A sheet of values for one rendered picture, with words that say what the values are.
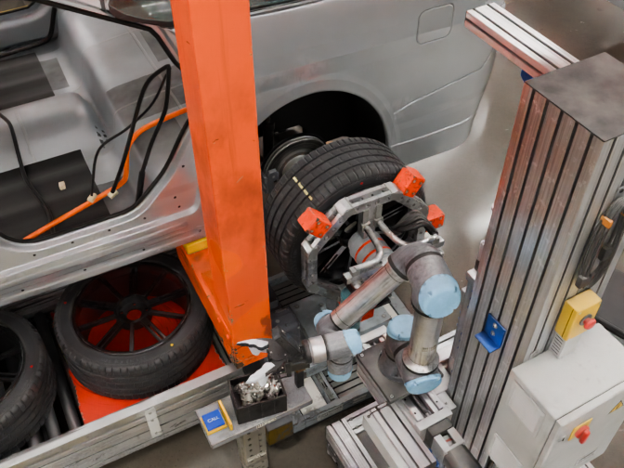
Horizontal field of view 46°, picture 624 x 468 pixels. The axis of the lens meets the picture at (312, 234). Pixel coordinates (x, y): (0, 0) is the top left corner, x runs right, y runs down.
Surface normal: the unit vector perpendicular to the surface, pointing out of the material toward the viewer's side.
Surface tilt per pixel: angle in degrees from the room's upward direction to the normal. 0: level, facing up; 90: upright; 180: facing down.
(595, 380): 0
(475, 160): 0
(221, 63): 90
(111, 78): 10
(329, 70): 90
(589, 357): 0
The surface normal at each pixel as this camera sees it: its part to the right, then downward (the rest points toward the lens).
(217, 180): 0.46, 0.64
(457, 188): 0.00, -0.70
